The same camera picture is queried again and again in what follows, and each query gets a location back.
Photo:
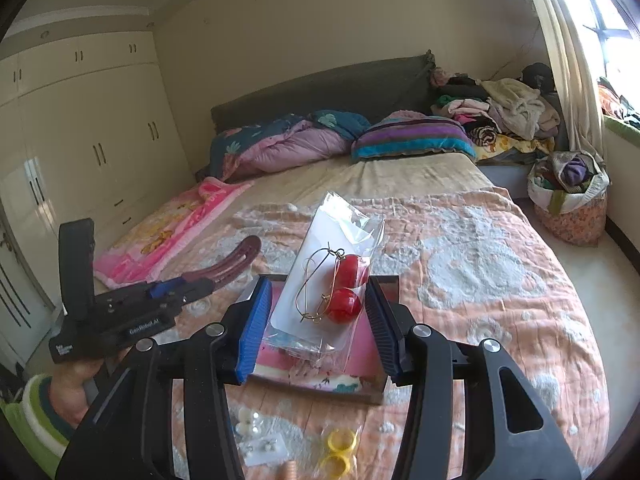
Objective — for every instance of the dark cardboard box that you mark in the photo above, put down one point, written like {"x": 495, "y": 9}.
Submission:
{"x": 357, "y": 360}

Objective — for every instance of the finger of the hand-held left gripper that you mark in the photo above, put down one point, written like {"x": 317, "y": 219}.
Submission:
{"x": 162, "y": 289}

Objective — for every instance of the person's left forearm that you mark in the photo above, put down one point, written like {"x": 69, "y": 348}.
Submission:
{"x": 30, "y": 420}

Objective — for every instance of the peach cloud blanket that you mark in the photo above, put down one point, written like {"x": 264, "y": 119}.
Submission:
{"x": 475, "y": 270}

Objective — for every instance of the red cherry earrings bag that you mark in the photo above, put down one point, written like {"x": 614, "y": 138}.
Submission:
{"x": 325, "y": 230}

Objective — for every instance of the yellow rings bag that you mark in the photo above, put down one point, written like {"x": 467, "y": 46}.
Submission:
{"x": 337, "y": 442}

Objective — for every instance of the person's left hand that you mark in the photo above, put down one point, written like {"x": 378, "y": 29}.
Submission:
{"x": 75, "y": 385}

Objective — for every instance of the pink and blue comforter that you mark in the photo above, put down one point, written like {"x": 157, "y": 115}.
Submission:
{"x": 290, "y": 145}

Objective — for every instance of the cream curtain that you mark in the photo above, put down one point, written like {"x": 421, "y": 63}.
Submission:
{"x": 565, "y": 60}

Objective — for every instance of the colourful cloths on windowsill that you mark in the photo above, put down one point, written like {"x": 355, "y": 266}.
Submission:
{"x": 620, "y": 105}

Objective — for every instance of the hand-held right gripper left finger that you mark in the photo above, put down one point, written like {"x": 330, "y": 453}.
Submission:
{"x": 255, "y": 327}

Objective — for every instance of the bed with beige sheet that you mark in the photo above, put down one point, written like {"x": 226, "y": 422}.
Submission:
{"x": 400, "y": 175}

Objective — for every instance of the pile of clothes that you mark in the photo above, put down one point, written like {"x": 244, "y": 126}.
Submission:
{"x": 500, "y": 105}

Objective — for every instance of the dark green bed headboard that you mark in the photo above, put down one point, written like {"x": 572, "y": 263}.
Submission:
{"x": 325, "y": 90}

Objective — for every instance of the striped purple pillow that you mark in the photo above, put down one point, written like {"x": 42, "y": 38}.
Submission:
{"x": 415, "y": 137}

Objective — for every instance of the window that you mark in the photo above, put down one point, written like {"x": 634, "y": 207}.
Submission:
{"x": 610, "y": 0}

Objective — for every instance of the floral fabric basket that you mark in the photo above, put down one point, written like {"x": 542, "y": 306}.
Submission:
{"x": 575, "y": 215}

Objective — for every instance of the teal patterned hair accessory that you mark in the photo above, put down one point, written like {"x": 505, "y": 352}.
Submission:
{"x": 345, "y": 386}

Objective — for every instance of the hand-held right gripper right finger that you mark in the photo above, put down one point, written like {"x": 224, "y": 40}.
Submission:
{"x": 382, "y": 330}

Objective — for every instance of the pink cartoon blanket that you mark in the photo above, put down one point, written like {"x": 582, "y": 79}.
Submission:
{"x": 165, "y": 230}

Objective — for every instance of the large pearl earrings bag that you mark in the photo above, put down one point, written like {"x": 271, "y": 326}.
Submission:
{"x": 247, "y": 420}

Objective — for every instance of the beige ribbed hair clip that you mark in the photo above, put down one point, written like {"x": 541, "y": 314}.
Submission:
{"x": 289, "y": 471}

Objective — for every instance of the cream wardrobe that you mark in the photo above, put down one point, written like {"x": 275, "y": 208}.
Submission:
{"x": 100, "y": 125}

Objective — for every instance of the small pearl studs card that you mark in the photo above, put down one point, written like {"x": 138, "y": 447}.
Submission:
{"x": 262, "y": 449}

